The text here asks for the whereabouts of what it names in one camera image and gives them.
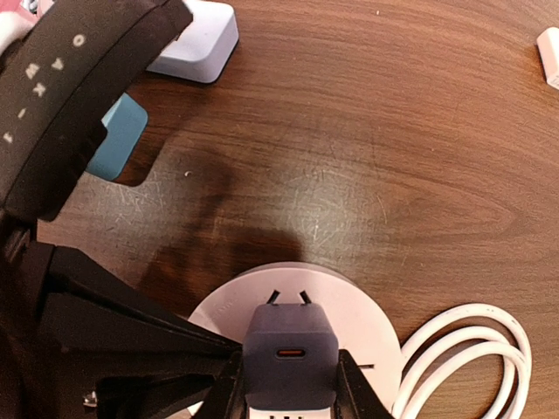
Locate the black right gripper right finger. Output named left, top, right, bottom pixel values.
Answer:
left=334, top=349, right=393, bottom=419

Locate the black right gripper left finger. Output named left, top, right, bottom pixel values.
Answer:
left=25, top=242, right=245, bottom=418

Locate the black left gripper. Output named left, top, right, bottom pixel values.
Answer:
left=1, top=1, right=193, bottom=222

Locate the dark grey charger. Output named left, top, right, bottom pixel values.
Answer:
left=243, top=291, right=339, bottom=412

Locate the small pink charger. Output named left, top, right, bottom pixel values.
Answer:
left=536, top=27, right=559, bottom=90

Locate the teal power strip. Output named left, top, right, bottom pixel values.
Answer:
left=86, top=94, right=148, bottom=182

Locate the grey-blue power strip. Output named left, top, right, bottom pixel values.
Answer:
left=147, top=1, right=239, bottom=84

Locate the white cable of round socket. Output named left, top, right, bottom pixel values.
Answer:
left=390, top=303, right=533, bottom=419

